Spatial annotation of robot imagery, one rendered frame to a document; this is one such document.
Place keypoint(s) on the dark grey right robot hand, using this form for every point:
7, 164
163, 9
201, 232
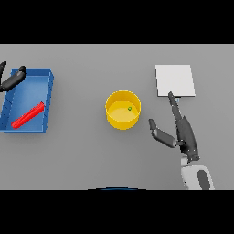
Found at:
185, 134

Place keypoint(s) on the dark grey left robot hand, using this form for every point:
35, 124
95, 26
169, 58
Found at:
13, 79

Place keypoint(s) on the yellow bowl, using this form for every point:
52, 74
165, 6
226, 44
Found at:
123, 110

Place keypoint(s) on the red beaker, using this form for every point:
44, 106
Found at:
27, 115

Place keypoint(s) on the pale square measuring scale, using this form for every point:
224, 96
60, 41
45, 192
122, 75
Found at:
175, 80

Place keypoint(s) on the blue tray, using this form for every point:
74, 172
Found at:
27, 100

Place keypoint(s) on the green nut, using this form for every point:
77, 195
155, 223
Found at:
129, 108

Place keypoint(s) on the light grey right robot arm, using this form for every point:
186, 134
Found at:
196, 177

